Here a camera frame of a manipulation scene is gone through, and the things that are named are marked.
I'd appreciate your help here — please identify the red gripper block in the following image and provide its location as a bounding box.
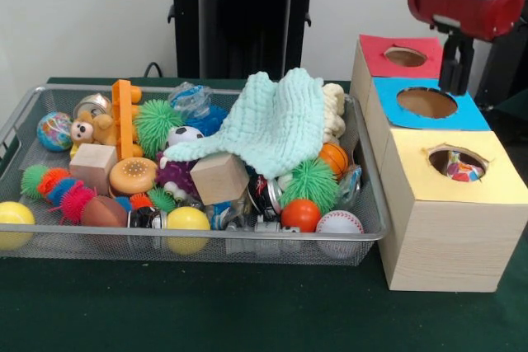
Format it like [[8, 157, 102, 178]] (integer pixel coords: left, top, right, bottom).
[[407, 0, 526, 96]]

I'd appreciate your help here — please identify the multicoloured rope toy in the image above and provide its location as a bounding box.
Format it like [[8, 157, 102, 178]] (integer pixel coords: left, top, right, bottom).
[[445, 150, 484, 183]]

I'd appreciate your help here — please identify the mint green knitted cloth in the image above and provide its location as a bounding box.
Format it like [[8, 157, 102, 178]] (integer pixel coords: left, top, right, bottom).
[[164, 67, 327, 180]]

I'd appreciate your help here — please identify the wooden box with three holes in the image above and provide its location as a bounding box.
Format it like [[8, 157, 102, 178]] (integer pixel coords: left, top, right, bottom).
[[350, 34, 528, 293]]

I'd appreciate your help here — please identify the silver mesh bin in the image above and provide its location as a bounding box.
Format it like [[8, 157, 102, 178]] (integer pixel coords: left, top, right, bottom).
[[0, 83, 391, 267]]

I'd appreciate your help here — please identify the dark green side table cloth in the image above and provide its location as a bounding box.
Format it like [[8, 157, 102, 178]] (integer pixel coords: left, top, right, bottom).
[[493, 90, 528, 122]]

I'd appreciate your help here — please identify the small orange basketball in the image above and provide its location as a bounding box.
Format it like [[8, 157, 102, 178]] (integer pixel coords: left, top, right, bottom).
[[319, 143, 351, 180]]

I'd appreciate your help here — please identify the green spiky rubber ball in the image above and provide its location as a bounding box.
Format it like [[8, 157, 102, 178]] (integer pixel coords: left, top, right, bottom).
[[280, 157, 340, 215]]

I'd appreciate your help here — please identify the small white baseball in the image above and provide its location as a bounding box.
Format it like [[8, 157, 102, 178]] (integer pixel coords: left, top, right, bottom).
[[315, 210, 365, 236]]

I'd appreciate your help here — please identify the plain orange ball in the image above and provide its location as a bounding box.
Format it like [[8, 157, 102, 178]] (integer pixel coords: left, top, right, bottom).
[[280, 198, 322, 233]]

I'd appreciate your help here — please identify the plain wooden cube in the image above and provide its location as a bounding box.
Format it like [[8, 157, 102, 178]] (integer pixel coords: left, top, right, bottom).
[[68, 143, 120, 196], [189, 153, 251, 207]]

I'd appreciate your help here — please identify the plain yellow ball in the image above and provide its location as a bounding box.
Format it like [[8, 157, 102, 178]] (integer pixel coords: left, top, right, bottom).
[[0, 201, 37, 226], [166, 206, 211, 232]]

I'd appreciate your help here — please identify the toy hamburger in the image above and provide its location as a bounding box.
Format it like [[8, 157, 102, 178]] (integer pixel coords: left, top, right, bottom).
[[109, 157, 158, 197]]

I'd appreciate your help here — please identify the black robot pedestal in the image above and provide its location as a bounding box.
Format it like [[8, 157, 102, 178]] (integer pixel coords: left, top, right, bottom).
[[158, 0, 333, 81]]

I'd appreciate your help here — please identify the black cable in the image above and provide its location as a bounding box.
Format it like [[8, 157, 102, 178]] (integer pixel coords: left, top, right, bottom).
[[144, 61, 175, 78]]

